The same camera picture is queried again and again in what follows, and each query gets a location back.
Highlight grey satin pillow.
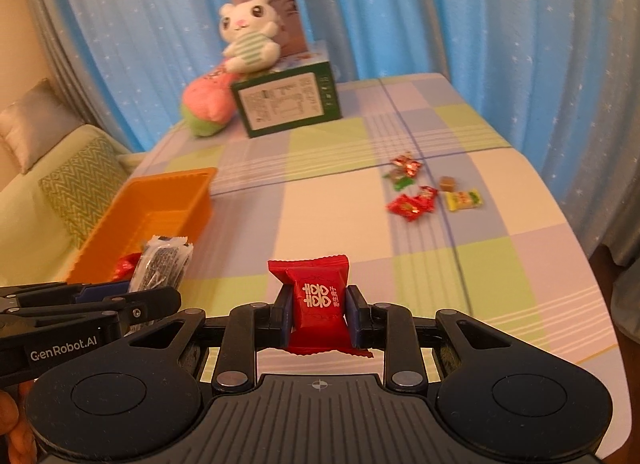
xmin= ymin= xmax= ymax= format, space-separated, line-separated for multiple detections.
xmin=1 ymin=79 xmax=84 ymax=173

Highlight orange plastic tray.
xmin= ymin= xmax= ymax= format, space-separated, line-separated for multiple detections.
xmin=66 ymin=168 xmax=217 ymax=283

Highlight small red candy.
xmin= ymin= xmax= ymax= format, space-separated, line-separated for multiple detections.
xmin=416 ymin=185 xmax=438 ymax=213

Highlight blue star curtain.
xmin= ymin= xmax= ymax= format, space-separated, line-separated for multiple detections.
xmin=48 ymin=0 xmax=639 ymax=204

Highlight brown clear-wrapped candy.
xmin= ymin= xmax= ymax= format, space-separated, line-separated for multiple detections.
xmin=438 ymin=176 xmax=458 ymax=192

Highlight white black snack packet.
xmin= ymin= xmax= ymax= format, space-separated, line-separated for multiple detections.
xmin=128 ymin=235 xmax=194 ymax=293

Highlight light green sofa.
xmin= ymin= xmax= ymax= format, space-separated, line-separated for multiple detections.
xmin=1 ymin=125 xmax=134 ymax=285

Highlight red gold candy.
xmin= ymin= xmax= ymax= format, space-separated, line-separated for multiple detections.
xmin=392 ymin=153 xmax=422 ymax=179

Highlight pink green star plush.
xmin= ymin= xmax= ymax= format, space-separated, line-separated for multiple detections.
xmin=180 ymin=60 xmax=239 ymax=138

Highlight green white carton box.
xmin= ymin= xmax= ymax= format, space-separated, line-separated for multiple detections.
xmin=231 ymin=41 xmax=342 ymax=138

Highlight green candy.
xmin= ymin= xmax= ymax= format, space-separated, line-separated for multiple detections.
xmin=384 ymin=169 xmax=416 ymax=192

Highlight yellow green candy packet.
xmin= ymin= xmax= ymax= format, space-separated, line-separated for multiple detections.
xmin=445 ymin=190 xmax=484 ymax=213

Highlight checkered tablecloth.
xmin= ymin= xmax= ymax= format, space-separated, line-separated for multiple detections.
xmin=137 ymin=74 xmax=631 ymax=456

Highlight beige illustrated box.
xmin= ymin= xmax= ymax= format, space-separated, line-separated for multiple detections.
xmin=230 ymin=0 xmax=310 ymax=58

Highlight person left hand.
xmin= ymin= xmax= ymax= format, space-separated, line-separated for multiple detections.
xmin=0 ymin=380 xmax=37 ymax=464

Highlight red wedding candy packet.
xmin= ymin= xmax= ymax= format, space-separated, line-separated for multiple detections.
xmin=268 ymin=255 xmax=373 ymax=358

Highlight green chevron pillow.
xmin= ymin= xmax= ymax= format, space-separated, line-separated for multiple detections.
xmin=38 ymin=138 xmax=128 ymax=248

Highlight white bunny plush toy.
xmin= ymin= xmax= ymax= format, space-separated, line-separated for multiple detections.
xmin=219 ymin=0 xmax=281 ymax=75

